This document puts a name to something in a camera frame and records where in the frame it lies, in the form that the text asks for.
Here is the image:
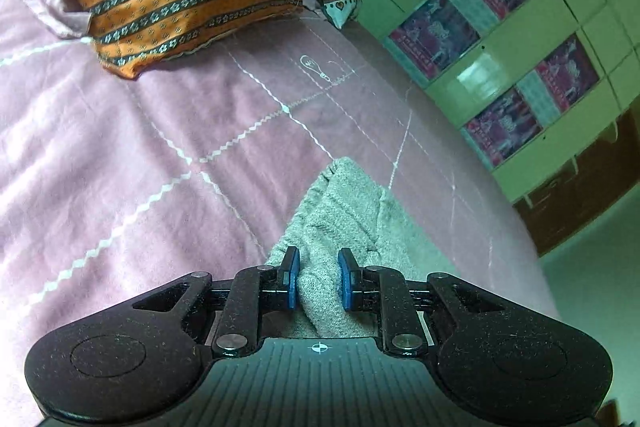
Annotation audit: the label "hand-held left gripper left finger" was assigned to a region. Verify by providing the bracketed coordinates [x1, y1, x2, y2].
[131, 247, 301, 359]

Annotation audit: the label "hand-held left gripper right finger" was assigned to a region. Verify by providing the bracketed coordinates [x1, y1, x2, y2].
[337, 248, 507, 356]

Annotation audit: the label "grey pants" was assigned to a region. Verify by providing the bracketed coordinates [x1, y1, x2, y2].
[265, 157, 462, 339]

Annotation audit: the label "pink checked bed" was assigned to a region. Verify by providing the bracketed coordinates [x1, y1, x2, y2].
[0, 0, 562, 427]

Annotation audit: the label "brown wooden door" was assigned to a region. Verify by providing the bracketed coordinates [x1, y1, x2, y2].
[511, 104, 640, 258]

